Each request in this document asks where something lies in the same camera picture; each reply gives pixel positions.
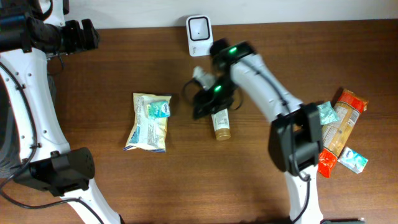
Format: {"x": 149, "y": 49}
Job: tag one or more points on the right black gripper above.
{"x": 210, "y": 101}

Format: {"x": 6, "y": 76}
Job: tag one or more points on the white cream tube gold cap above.
{"x": 221, "y": 125}

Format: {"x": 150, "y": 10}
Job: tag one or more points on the beige snack bag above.
{"x": 147, "y": 134}

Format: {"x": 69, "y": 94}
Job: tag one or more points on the orange noodle packet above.
{"x": 335, "y": 135}

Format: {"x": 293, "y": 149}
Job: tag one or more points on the teal Kleenex tissue pack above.
{"x": 158, "y": 109}

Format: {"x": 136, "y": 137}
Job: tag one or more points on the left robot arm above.
{"x": 34, "y": 150}

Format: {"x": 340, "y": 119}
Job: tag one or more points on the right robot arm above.
{"x": 295, "y": 138}

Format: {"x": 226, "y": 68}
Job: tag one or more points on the white barcode scanner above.
{"x": 199, "y": 35}

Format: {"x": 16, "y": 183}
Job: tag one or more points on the dark grey plastic basket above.
{"x": 9, "y": 137}

